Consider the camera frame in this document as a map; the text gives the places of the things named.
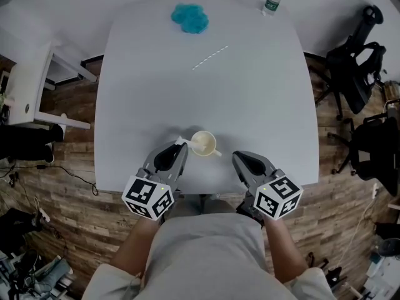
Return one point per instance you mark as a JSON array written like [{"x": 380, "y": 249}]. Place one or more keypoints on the person's white shirt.
[{"x": 206, "y": 258}]

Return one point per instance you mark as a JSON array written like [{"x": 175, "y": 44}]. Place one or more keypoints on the striped paper straw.
[{"x": 210, "y": 57}]

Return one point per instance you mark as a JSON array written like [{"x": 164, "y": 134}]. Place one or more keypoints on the blue crumpled cloth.
[{"x": 189, "y": 18}]

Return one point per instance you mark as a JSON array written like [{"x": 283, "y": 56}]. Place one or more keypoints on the white power strip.
[
  {"x": 42, "y": 215},
  {"x": 375, "y": 191}
]

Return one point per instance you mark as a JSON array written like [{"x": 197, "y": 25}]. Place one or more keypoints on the pile of floor equipment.
[{"x": 37, "y": 277}]

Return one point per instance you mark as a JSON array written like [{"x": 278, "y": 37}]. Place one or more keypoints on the white desk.
[{"x": 25, "y": 89}]

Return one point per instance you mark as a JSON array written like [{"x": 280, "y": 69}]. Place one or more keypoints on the cream ceramic mug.
[{"x": 210, "y": 137}]

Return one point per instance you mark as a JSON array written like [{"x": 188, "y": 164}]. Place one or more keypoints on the person's left forearm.
[{"x": 134, "y": 248}]

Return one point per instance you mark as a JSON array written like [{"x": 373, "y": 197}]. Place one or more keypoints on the black mesh office chair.
[
  {"x": 375, "y": 155},
  {"x": 359, "y": 73}
]

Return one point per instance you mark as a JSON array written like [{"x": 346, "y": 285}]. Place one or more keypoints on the black bag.
[{"x": 15, "y": 223}]

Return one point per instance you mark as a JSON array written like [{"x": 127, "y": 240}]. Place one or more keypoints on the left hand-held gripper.
[{"x": 147, "y": 195}]

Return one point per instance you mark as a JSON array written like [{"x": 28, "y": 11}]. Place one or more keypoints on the person's right forearm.
[{"x": 284, "y": 248}]

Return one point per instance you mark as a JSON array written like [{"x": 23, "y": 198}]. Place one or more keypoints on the person's legs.
[{"x": 215, "y": 205}]

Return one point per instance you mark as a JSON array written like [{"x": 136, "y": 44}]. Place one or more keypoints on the pile of white boxes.
[{"x": 384, "y": 277}]

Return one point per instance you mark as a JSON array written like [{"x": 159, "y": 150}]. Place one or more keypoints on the black power adapter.
[{"x": 41, "y": 167}]

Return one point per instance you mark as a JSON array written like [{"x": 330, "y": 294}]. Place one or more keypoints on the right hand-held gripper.
[{"x": 275, "y": 198}]

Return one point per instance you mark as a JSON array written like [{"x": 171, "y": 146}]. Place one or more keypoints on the clear plastic water bottle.
[{"x": 272, "y": 0}]

